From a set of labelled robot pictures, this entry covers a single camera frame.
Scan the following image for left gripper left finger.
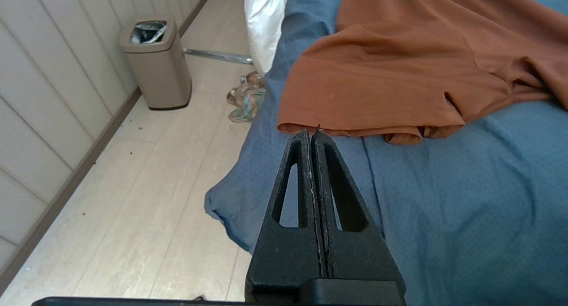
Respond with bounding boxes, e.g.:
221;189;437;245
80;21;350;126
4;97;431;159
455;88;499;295
245;129;327;303

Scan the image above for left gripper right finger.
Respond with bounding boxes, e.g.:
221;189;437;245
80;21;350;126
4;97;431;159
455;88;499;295
311;127;406;304

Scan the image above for brown drawstring shorts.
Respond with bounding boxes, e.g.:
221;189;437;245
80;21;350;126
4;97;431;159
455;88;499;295
277;0;568;146

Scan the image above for blue bed sheet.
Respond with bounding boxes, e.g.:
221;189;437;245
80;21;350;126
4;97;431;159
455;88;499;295
204;0;568;306

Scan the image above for thin metal rod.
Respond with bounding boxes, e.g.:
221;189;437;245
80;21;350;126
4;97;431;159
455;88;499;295
183;48;253;65

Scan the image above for bronze trash bin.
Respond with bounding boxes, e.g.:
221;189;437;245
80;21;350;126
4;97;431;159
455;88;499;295
119;16;192;111

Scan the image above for black bin liner bag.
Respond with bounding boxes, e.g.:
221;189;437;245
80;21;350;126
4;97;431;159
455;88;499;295
130;20;167;44

